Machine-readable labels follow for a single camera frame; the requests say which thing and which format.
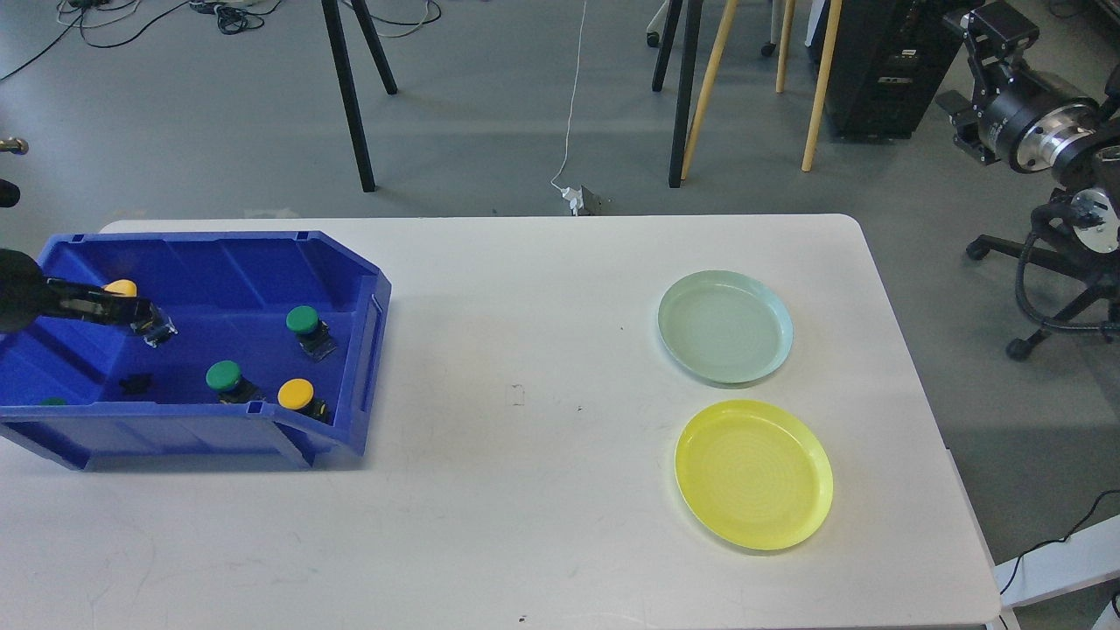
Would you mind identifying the black table leg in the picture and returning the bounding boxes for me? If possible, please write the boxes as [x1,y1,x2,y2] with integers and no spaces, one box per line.
[651,1,704,189]

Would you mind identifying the black office chair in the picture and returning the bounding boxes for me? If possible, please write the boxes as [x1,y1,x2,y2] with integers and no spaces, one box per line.
[965,66,1120,361]

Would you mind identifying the wooden leg left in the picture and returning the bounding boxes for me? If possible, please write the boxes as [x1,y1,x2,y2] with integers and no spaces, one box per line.
[681,1,739,182]

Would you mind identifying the white power cable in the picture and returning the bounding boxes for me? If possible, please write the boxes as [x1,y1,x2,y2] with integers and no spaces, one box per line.
[549,0,589,195]

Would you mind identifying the black cable right floor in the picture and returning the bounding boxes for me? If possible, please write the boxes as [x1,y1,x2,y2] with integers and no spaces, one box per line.
[997,488,1120,596]

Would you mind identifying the blue plastic bin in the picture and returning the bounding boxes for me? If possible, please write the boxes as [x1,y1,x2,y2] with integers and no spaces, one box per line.
[1,231,391,469]

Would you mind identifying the wooden leg right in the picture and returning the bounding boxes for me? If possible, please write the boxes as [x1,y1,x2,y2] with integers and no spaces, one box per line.
[801,1,844,173]

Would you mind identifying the green button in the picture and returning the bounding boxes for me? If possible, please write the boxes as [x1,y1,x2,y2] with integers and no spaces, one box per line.
[205,360,263,404]
[284,304,337,362]

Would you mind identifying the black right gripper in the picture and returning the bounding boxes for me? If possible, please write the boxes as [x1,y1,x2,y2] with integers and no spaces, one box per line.
[935,1,1103,174]

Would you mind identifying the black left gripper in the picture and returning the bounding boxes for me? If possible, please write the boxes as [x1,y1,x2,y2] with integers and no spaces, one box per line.
[1,248,155,333]

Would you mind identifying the black tripod legs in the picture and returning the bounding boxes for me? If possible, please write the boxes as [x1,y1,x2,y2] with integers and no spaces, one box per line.
[320,1,396,194]

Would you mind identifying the wooden leg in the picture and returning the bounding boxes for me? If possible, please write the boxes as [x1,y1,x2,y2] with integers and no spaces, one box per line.
[775,0,797,95]
[681,1,739,182]
[801,1,844,173]

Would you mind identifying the white frame bar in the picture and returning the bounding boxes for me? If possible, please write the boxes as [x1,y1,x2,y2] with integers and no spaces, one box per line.
[995,515,1119,609]

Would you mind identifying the light green plate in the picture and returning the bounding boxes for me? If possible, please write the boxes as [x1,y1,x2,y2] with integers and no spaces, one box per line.
[656,270,795,386]

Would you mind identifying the black computer tower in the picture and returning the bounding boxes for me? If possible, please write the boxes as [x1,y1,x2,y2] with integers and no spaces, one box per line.
[825,1,981,143]

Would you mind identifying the yellow plate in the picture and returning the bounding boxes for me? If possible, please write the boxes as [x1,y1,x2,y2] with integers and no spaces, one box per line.
[675,399,836,553]

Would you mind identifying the wooden leg middle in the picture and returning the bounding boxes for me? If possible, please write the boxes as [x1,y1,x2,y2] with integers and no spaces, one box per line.
[775,0,797,95]

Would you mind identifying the white power plug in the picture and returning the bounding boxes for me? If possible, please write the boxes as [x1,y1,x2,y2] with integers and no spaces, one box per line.
[559,186,585,216]

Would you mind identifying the small black part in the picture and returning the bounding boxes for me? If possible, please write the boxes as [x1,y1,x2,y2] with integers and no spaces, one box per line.
[116,374,155,397]

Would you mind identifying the yellow button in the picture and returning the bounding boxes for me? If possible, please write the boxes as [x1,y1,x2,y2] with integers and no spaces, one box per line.
[276,378,333,425]
[101,279,179,348]

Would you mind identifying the floor cable bundle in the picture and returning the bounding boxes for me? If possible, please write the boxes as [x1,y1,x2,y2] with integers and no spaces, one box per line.
[0,0,444,84]

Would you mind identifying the green button front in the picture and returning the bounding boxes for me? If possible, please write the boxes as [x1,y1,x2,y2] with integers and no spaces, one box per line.
[205,360,263,404]

